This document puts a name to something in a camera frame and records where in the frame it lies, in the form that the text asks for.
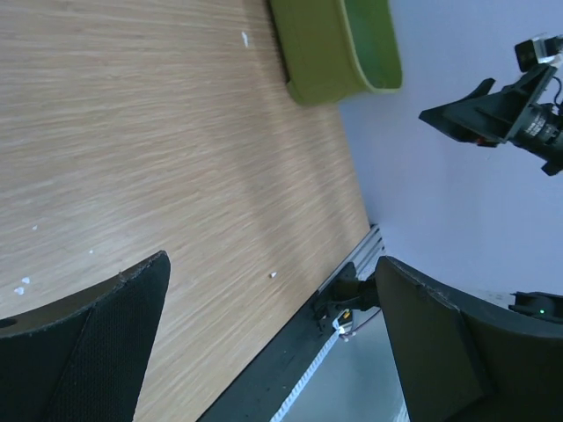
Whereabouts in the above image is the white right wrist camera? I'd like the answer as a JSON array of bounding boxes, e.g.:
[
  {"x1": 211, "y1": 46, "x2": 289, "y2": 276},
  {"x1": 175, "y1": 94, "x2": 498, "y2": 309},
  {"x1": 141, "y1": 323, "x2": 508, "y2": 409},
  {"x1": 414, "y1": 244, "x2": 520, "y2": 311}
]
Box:
[{"x1": 514, "y1": 34, "x2": 562, "y2": 73}]

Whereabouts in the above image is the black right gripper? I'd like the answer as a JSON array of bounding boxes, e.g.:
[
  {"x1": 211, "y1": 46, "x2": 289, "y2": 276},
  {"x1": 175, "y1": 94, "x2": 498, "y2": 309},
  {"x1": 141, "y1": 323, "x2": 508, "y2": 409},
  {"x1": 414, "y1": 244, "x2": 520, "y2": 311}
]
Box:
[{"x1": 419, "y1": 66, "x2": 562, "y2": 176}]

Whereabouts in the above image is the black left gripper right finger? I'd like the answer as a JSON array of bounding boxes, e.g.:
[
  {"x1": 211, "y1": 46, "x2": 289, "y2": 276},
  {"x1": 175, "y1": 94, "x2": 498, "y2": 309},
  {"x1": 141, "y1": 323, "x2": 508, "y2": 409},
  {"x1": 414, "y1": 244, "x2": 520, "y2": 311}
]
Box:
[{"x1": 375, "y1": 256, "x2": 562, "y2": 421}]

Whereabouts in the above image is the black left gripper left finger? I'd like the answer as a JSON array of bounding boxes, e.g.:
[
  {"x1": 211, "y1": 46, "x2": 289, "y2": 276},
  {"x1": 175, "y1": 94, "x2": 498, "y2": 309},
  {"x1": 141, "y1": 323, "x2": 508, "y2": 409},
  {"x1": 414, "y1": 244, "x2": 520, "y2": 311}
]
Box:
[{"x1": 1, "y1": 251, "x2": 171, "y2": 422}]

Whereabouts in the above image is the green plastic basket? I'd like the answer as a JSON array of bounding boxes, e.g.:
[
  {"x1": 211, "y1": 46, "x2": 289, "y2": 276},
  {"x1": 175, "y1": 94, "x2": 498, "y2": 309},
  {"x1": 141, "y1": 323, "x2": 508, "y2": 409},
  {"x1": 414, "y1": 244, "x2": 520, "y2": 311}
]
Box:
[{"x1": 270, "y1": 0, "x2": 403, "y2": 106}]

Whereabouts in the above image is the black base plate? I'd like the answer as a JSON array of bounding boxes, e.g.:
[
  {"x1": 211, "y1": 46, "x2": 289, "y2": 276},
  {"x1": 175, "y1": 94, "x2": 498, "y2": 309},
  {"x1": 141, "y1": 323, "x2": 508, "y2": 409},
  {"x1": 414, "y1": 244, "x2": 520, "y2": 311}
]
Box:
[{"x1": 193, "y1": 262, "x2": 384, "y2": 422}]

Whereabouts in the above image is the aluminium frame rail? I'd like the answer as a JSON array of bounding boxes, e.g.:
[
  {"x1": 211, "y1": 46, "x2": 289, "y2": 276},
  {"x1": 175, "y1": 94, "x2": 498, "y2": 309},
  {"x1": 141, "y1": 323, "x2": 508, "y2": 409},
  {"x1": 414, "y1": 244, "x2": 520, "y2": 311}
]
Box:
[{"x1": 318, "y1": 224, "x2": 385, "y2": 293}]

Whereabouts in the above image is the white slotted cable duct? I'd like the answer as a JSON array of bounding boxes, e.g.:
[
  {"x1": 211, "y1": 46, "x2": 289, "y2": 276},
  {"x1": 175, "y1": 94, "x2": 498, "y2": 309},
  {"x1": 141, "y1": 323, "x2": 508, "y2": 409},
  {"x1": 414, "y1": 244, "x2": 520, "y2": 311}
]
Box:
[{"x1": 270, "y1": 330, "x2": 341, "y2": 422}]

